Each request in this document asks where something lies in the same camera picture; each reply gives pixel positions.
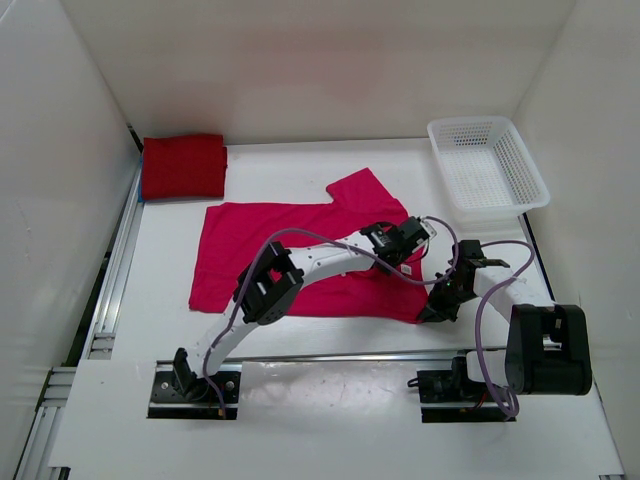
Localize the pink t shirt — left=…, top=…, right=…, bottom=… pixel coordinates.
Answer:
left=188, top=168, right=428, bottom=324

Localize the dark red t shirt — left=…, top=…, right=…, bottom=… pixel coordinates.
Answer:
left=142, top=134, right=228, bottom=201

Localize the blue t shirt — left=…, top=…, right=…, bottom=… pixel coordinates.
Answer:
left=137, top=153, right=145, bottom=204

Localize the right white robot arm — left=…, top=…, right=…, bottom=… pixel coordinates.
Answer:
left=419, top=240, right=593, bottom=396

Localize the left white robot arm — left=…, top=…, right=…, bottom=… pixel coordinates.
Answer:
left=172, top=217, right=436, bottom=401

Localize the white plastic basket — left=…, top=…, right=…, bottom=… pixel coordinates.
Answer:
left=427, top=115, right=550, bottom=225

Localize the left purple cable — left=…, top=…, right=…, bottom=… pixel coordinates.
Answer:
left=201, top=215, right=458, bottom=418

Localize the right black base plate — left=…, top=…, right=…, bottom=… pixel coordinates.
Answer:
left=406, top=370, right=514, bottom=424

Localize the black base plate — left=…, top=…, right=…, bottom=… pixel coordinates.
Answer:
left=406, top=370, right=514, bottom=424
left=147, top=370, right=241, bottom=421

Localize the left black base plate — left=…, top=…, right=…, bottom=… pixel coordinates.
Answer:
left=147, top=370, right=241, bottom=421

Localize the aluminium frame rail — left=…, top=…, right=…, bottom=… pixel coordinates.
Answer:
left=14, top=147, right=576, bottom=480

